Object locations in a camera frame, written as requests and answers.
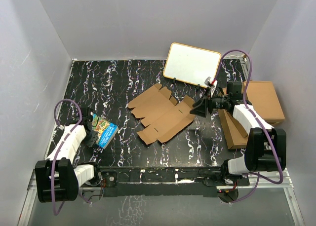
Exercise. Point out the flat brown cardboard box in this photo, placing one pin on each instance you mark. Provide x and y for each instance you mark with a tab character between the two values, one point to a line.
235	135

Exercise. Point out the closed brown cardboard box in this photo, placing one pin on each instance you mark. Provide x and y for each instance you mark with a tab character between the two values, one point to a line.
264	99

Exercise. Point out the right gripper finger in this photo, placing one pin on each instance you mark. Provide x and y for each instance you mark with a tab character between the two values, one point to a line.
200	110
202	102

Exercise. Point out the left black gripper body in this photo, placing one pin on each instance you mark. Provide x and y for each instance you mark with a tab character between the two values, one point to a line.
91	137

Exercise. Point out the aluminium frame rail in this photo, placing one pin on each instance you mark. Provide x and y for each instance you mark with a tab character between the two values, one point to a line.
265	202

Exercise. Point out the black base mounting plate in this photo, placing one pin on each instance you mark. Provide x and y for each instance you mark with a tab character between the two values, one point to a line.
166	181

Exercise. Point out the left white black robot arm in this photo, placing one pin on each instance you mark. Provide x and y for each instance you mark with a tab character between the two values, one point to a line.
57	172

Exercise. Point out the whiteboard with wooden frame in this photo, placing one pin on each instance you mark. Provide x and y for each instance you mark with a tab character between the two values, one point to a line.
190	64

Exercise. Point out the blue treehouse book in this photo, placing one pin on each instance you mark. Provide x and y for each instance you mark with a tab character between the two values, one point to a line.
105	130

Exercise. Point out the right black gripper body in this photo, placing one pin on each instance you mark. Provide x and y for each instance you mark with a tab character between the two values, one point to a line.
218	102

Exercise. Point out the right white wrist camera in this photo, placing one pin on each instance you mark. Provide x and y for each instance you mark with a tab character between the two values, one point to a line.
211	83

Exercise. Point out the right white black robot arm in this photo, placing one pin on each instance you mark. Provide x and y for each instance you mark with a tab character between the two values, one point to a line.
266	145

